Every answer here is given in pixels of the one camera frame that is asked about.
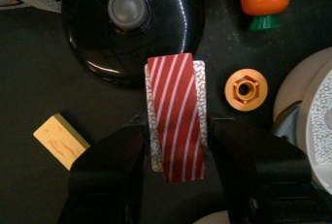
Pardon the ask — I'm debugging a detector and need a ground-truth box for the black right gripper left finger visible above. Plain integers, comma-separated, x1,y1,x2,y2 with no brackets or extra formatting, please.
58,126,146,224

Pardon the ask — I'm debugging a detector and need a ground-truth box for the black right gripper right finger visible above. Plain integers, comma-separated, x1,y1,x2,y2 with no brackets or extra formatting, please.
211,118,332,224

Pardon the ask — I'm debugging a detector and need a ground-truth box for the red striped salmon sushi toy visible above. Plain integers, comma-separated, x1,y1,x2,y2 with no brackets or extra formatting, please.
144,52,209,183

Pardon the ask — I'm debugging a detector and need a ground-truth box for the yellow wooden egg sushi block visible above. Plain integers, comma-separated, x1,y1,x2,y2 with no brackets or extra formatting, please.
33,113,93,171

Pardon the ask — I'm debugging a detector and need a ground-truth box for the white toy bowl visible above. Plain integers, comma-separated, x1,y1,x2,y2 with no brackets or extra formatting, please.
192,210,231,224

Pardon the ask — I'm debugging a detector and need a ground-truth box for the orange plastic toy nut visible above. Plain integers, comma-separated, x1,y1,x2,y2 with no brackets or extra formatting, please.
225,68,271,112

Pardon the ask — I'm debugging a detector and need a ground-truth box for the white toy rice cooker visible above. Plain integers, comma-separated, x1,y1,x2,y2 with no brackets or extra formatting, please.
272,47,332,197

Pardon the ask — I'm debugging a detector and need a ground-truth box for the black pot lid grey knob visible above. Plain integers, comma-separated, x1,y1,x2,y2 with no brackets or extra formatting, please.
62,0,205,88

